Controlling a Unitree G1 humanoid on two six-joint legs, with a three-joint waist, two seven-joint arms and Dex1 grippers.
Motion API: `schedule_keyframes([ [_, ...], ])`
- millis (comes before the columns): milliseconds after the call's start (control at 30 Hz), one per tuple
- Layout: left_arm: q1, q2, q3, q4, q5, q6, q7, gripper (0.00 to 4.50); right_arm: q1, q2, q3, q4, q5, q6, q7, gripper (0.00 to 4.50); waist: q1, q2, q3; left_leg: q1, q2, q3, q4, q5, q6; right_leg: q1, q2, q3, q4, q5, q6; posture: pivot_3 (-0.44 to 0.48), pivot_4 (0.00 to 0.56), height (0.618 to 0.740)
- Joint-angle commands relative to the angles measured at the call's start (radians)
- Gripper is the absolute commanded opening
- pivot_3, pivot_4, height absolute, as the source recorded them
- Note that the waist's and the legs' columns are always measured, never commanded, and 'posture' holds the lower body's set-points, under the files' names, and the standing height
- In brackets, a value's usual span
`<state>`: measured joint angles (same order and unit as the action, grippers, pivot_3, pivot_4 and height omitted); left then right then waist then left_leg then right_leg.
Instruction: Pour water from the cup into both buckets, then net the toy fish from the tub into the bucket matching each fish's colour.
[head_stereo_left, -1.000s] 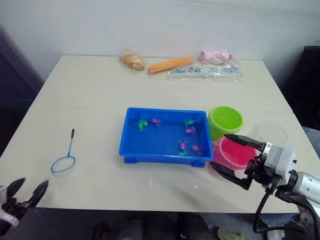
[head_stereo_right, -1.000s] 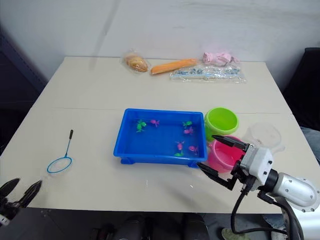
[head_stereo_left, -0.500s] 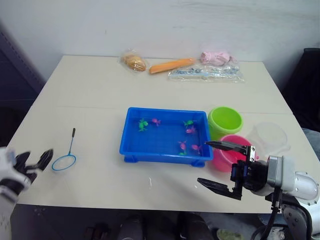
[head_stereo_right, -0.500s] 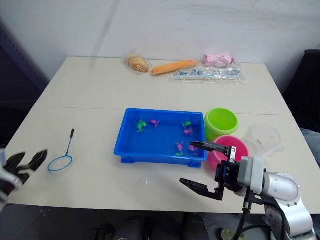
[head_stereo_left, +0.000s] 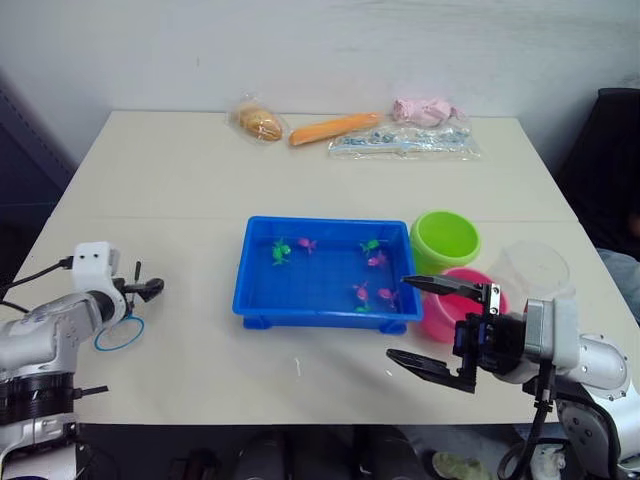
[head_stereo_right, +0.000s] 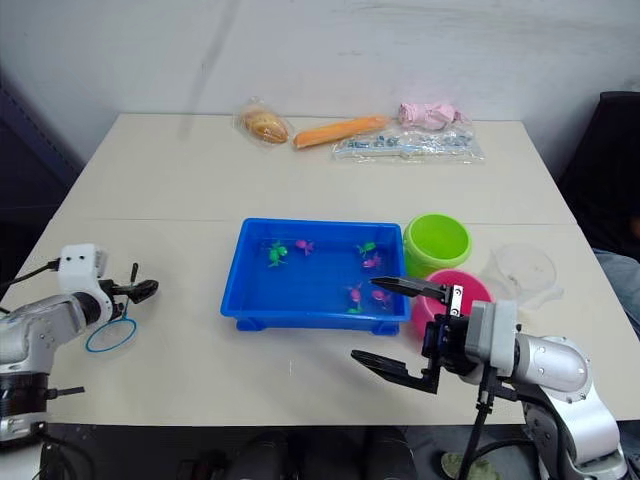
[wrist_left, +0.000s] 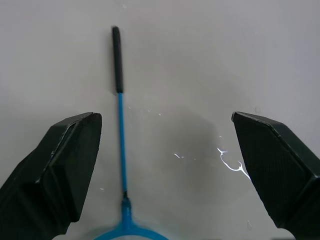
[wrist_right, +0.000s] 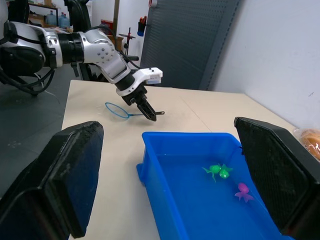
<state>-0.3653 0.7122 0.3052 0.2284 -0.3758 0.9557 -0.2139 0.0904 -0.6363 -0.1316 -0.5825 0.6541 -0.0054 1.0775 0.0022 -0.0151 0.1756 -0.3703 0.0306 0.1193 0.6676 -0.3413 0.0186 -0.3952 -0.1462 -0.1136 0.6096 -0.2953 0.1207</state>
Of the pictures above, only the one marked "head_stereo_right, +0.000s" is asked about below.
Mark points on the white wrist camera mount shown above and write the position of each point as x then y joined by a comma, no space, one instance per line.
80,267
492,335

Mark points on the pink wrapped bundle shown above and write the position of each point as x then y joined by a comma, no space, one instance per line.
427,116

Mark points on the clear plastic cup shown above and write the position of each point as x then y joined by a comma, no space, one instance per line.
525,270

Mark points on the green plastic bucket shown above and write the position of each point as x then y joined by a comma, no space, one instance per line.
435,260

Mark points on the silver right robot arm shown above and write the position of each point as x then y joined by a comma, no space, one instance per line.
565,370

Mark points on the orange toy carrot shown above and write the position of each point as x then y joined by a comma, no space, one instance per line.
340,131

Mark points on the pink toy fish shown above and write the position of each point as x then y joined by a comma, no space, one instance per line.
354,296
372,261
303,245
381,297

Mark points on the pink plastic bucket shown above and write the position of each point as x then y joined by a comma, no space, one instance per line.
425,312

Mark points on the bagged bread roll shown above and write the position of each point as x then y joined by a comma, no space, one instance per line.
265,126

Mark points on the dark rounded shape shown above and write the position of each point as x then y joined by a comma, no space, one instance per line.
392,455
262,457

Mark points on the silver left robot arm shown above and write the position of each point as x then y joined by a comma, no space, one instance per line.
35,330

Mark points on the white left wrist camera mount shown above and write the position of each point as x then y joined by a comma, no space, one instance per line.
80,267

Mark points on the green toy fish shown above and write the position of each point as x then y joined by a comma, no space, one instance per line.
366,248
276,252

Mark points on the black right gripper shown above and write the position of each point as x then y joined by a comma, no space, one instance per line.
450,342

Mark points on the blue-rimmed small fishing net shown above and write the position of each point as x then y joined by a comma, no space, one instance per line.
129,300

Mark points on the grey-blue cloth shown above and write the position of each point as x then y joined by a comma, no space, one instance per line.
622,290

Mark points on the clear plastic bag of items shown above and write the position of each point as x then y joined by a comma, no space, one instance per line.
410,147

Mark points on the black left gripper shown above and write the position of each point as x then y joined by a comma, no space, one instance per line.
113,291

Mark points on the blue plastic water tub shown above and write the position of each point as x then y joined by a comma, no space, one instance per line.
310,280

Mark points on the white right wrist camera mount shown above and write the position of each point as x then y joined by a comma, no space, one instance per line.
492,335

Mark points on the green patterned object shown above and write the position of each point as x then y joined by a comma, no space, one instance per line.
465,467

